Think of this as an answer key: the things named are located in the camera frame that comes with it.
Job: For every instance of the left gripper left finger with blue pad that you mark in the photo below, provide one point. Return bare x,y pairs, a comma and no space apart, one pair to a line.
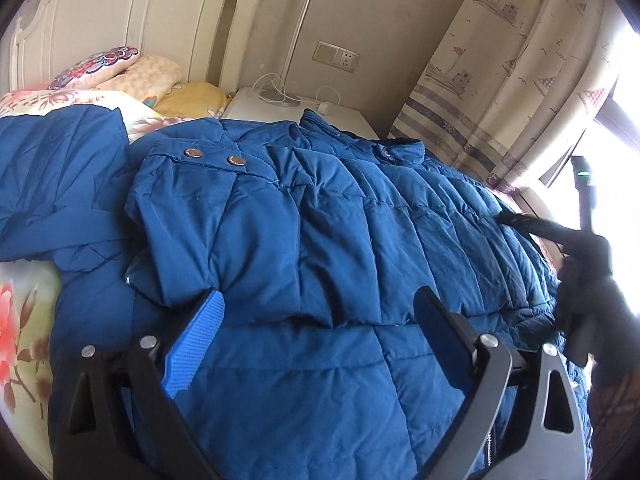
122,421

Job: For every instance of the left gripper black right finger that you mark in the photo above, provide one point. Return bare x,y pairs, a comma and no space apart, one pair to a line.
519,418

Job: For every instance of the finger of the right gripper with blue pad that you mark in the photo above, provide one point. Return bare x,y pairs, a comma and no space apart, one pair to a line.
567,238

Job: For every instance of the blue quilted down jacket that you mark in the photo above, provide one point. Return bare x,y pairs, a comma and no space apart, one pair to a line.
317,239

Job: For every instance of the sailboat print curtain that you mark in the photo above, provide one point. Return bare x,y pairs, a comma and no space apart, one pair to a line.
513,84

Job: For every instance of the floral bed quilt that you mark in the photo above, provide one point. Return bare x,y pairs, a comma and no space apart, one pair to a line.
29,290

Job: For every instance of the yellow pillow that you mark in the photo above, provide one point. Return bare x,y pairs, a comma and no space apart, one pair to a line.
197,99

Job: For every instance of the white nightstand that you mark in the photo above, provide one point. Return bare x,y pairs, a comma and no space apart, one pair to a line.
246,105

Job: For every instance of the silver desk lamp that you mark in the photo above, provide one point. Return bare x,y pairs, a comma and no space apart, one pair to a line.
275,91

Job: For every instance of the peach textured pillow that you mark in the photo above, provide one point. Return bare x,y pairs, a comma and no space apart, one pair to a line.
148,80

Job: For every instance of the floral embroidered pillow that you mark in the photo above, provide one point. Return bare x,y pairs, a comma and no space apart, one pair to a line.
96,69

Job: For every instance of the white wooden headboard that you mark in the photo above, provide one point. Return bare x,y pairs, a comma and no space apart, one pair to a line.
207,38

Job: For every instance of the dark window frame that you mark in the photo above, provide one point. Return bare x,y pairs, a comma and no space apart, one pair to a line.
619,115

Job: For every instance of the wall socket switch plate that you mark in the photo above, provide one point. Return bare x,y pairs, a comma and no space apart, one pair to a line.
335,56

